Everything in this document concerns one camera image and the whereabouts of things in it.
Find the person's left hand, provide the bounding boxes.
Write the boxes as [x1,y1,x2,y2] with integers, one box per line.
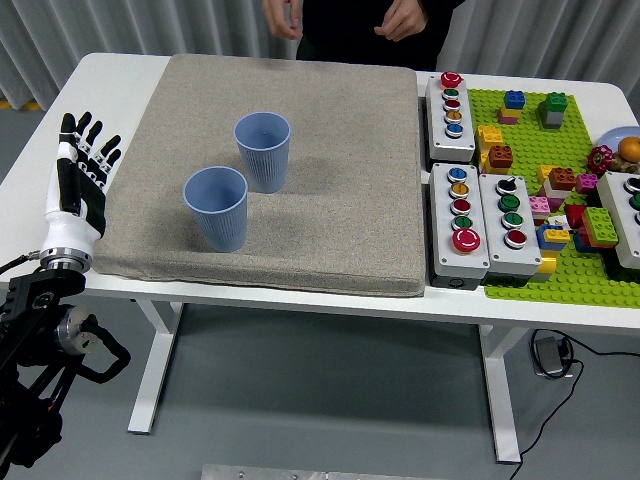
[373,0,431,43]

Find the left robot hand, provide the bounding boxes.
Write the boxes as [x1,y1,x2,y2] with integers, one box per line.
[42,110,124,254]

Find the person's right hand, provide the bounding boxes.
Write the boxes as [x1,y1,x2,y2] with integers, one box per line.
[263,0,305,41]

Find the blue ribbed cup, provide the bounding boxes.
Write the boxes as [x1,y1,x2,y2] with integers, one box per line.
[182,166,249,254]
[233,112,292,195]

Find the person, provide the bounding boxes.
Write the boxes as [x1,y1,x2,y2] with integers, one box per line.
[262,0,466,71]

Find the grey five-button control box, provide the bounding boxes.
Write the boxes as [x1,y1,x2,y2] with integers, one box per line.
[427,162,491,290]
[423,71,477,164]

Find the brown toy brick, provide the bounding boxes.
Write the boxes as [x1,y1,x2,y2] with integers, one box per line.
[486,144,515,170]
[547,166,578,192]

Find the grey toy brick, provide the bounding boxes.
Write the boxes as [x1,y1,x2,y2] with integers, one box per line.
[536,102,565,131]

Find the green studded baseplate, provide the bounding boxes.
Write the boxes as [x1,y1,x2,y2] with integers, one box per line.
[464,87,640,309]

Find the grey curtain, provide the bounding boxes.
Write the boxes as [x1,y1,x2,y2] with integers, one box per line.
[0,0,640,114]

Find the white table leg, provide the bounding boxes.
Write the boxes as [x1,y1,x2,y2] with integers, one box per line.
[477,323,531,464]
[127,299,184,435]

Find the grey-brown mat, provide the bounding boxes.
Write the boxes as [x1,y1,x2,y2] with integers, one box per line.
[80,53,427,299]

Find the white toy brick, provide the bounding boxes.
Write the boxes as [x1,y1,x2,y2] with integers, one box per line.
[541,180,572,201]

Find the blue plate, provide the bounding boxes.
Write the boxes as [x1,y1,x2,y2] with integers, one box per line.
[597,125,640,166]

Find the red valve wheel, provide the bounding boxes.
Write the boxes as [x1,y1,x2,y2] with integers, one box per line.
[586,144,614,175]

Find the red toy brick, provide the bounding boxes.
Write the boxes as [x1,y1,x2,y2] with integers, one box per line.
[564,203,589,230]

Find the brown toy food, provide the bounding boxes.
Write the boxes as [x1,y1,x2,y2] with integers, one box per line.
[612,152,640,174]

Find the grey four-button control box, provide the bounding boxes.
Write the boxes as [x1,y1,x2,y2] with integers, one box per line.
[477,172,544,287]

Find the grey button control box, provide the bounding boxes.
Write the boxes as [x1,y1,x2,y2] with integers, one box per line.
[594,170,640,271]

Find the lime green toy brick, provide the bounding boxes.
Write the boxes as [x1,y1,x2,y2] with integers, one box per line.
[581,206,620,249]

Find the grey power adapter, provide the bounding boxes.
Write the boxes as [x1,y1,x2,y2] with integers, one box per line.
[530,334,571,377]

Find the black power cable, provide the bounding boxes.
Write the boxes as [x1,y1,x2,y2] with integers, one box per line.
[509,357,585,480]
[559,335,640,357]

